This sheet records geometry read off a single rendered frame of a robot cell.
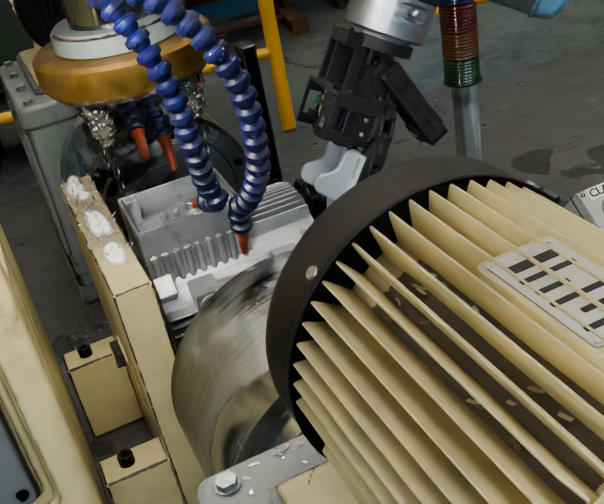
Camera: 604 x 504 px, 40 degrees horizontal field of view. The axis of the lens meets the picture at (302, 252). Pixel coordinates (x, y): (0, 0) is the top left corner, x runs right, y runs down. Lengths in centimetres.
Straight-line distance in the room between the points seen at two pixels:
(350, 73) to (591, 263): 58
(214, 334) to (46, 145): 69
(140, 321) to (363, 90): 34
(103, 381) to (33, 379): 36
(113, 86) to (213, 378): 29
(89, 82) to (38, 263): 90
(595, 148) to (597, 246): 134
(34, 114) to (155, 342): 58
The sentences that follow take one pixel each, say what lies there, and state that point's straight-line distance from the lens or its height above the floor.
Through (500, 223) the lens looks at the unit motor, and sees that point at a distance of 38.
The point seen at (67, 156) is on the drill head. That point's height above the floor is 110.
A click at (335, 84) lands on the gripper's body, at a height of 124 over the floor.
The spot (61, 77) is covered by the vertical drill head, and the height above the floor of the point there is 133.
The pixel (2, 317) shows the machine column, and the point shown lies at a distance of 76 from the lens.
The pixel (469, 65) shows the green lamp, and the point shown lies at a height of 106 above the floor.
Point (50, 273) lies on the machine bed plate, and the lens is 162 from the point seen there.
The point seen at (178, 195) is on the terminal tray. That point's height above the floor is 113.
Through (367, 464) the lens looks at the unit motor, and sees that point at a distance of 37.
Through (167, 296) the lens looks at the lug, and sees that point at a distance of 91.
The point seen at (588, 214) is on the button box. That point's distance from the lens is 96.
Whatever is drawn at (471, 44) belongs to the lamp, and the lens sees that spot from 140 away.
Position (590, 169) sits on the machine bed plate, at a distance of 163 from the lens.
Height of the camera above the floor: 155
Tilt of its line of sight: 31 degrees down
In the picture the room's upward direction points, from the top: 11 degrees counter-clockwise
